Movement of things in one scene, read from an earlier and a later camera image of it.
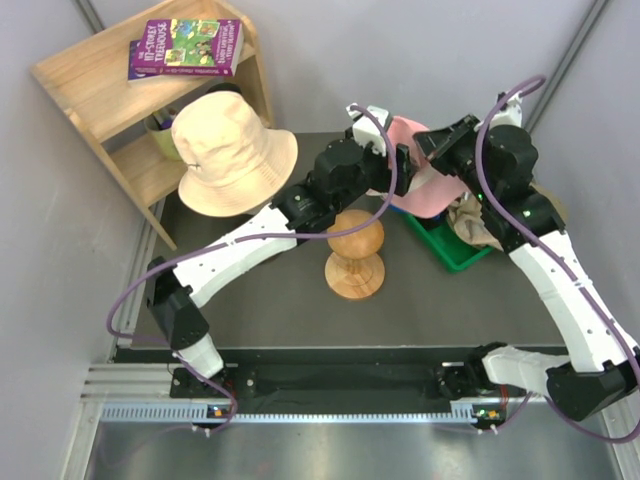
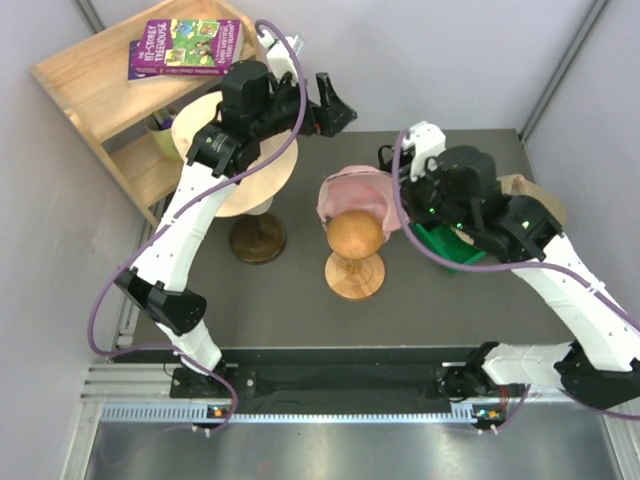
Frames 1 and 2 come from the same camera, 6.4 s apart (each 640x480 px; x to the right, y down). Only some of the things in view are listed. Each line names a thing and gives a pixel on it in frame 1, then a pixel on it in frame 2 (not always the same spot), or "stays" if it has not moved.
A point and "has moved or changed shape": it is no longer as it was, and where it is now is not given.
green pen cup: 162,137 stays
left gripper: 403,170 → 331,115
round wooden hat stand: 356,269 stays
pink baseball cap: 433,190 has moved or changed shape
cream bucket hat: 235,164 stays
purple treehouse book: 192,46 stays
